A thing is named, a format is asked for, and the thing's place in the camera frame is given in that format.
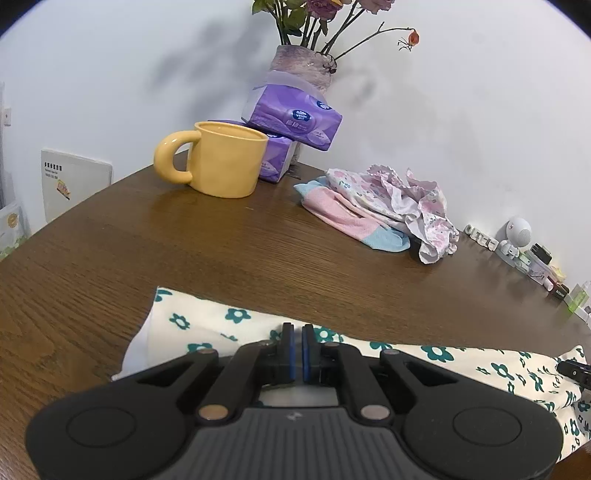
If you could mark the black flat box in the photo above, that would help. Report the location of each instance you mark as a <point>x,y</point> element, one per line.
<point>559,292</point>

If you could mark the grey tin box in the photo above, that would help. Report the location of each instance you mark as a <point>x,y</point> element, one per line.
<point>538,272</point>

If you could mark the white power strip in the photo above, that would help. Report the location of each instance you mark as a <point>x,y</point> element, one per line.
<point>480,236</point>

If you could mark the white wall appliance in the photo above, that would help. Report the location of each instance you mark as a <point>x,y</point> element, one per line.
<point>74,184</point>

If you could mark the purple mottled vase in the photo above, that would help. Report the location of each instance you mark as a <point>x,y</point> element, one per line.
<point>302,69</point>

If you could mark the white robot figure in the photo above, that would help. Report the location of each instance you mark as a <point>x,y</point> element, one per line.
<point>515,235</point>

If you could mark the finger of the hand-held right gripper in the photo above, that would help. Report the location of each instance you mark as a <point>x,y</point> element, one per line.
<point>577,371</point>

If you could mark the dried pink roses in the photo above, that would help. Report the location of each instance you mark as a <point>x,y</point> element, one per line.
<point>318,9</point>

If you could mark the yellow mug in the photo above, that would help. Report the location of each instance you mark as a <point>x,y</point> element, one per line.
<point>226,161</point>

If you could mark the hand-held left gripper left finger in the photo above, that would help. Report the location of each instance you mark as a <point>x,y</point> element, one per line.
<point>290,351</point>

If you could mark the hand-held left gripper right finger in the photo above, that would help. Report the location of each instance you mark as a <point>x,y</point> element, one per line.
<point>307,353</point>

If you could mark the pink and blue cloth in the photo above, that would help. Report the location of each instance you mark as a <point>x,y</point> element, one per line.
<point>351,221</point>

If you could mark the pink floral clothes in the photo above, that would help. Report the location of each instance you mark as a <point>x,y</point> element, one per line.
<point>392,198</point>

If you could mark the cream teal-flowered garment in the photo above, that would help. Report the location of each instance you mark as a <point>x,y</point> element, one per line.
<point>207,318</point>

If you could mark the green bottle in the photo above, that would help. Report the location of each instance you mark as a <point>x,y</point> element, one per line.
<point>576,300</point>

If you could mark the black charger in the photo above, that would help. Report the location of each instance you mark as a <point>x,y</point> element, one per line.
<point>541,254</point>

